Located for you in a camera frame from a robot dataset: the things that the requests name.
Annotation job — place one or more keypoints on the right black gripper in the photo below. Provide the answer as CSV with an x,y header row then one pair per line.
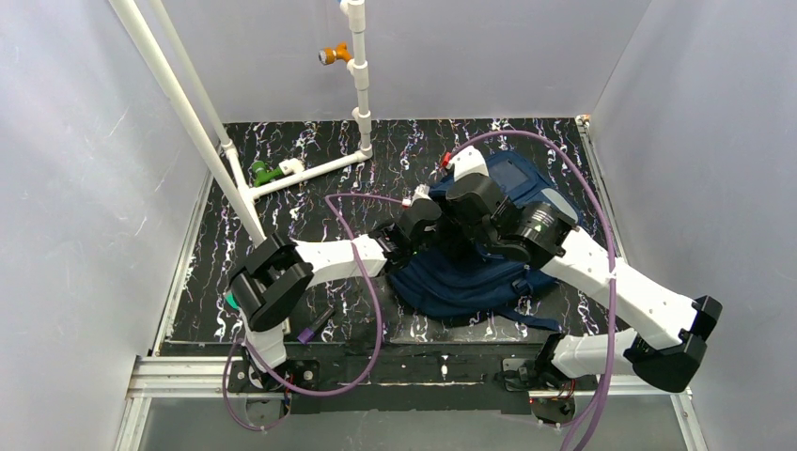
x,y
472,195

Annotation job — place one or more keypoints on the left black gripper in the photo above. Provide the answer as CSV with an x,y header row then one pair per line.
x,y
432,223

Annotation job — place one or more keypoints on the navy blue student backpack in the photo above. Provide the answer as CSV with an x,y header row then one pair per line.
x,y
459,280

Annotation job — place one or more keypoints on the purple black marker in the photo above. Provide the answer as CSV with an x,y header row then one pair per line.
x,y
316,326

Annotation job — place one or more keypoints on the teal green eraser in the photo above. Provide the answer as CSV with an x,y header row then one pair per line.
x,y
230,299

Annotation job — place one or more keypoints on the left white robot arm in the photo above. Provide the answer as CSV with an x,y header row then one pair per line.
x,y
273,278

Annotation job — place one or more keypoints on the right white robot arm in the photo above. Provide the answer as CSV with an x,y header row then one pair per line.
x,y
667,336

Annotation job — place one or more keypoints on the green pipe valve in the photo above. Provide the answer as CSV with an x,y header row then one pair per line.
x,y
263,174

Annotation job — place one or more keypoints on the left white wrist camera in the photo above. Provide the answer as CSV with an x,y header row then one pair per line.
x,y
420,194

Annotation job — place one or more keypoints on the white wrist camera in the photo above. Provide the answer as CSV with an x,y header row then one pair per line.
x,y
465,162
420,194

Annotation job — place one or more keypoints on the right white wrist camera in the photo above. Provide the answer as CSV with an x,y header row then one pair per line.
x,y
465,162

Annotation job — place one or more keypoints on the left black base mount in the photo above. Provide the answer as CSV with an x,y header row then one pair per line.
x,y
245,377

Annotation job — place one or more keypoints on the aluminium rail frame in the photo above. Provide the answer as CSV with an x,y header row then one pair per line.
x,y
207,376

